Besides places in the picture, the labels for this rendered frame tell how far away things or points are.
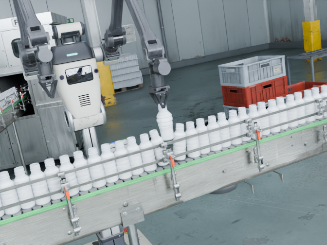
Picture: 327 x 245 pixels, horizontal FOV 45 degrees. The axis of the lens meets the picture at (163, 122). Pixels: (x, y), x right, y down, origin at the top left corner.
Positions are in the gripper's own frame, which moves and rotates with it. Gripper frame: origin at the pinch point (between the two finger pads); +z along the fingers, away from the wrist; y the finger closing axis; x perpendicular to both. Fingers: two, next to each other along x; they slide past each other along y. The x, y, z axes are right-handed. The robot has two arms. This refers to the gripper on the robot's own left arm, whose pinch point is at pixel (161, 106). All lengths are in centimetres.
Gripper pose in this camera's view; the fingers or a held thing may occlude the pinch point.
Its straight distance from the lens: 176.2
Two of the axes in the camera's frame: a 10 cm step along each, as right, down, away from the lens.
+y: -4.1, -1.5, 9.0
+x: -9.0, 2.3, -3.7
